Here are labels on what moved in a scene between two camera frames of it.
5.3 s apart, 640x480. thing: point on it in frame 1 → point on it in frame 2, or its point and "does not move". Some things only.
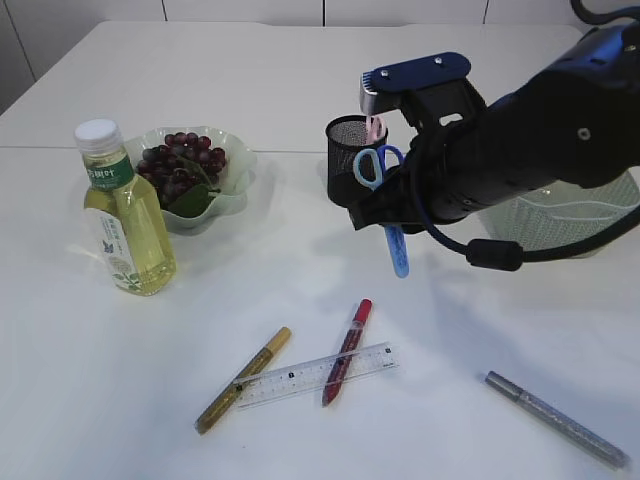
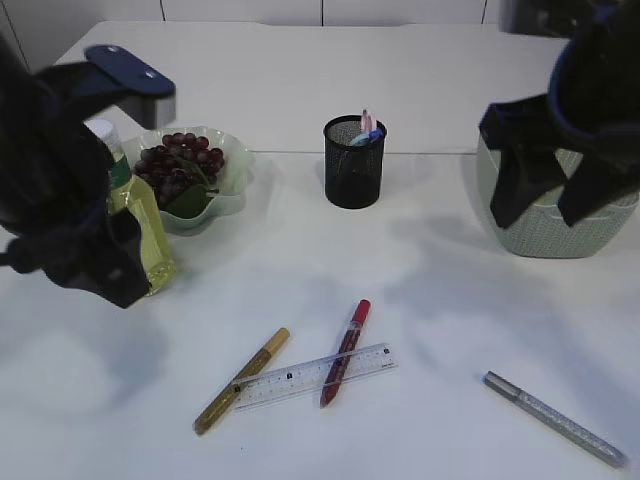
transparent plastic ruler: (290, 381) does not move
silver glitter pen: (559, 420) does not move
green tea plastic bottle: (126, 213) does not move
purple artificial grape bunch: (184, 172) does not move
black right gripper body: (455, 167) → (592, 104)
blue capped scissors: (369, 168) → (366, 138)
